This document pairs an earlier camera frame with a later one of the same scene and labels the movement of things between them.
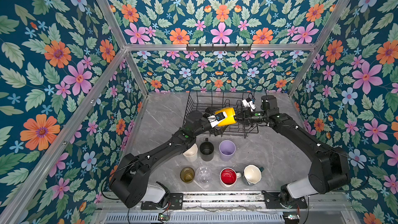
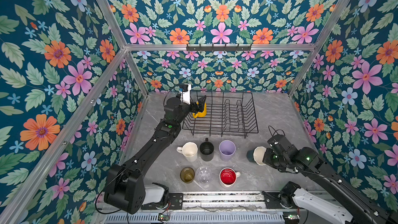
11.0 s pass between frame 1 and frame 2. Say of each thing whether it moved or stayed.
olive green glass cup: stayed
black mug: stayed
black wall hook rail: stayed
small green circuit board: stayed
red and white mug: stayed
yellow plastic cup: moved
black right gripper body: moved
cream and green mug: moved
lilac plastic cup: stayed
